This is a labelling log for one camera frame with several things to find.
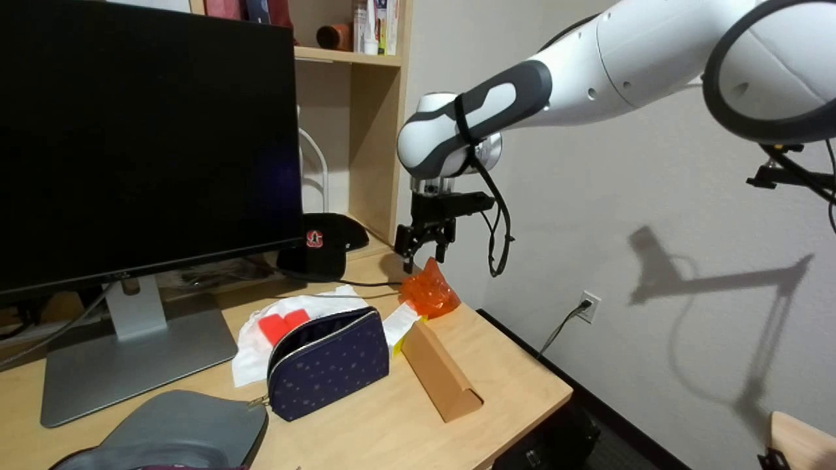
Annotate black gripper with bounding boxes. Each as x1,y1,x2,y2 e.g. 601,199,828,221
393,191,493,272

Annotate brown cardboard case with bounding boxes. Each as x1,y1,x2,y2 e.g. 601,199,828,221
399,320,482,422

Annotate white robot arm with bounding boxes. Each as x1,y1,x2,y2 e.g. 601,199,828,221
396,0,836,196

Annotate orange plastic bag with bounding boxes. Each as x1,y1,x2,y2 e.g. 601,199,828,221
399,259,460,319

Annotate black cap with red patch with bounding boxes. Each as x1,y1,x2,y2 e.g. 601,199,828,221
277,212,367,279

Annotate wooden shelf unit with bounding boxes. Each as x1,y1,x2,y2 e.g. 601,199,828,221
272,0,404,239

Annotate navy dotted pouch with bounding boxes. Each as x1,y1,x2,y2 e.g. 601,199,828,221
267,307,388,421

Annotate white papers with red card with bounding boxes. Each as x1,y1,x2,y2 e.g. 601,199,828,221
231,288,365,387

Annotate grey mouse pad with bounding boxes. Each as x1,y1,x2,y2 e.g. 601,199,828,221
50,391,269,470

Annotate silver monitor stand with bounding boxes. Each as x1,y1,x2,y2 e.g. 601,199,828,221
42,276,235,429

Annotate black computer monitor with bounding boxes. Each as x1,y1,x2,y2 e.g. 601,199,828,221
0,0,299,297

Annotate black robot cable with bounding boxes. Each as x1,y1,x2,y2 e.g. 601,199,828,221
451,93,517,279

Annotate white wall outlet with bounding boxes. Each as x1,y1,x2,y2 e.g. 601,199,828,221
580,290,601,324

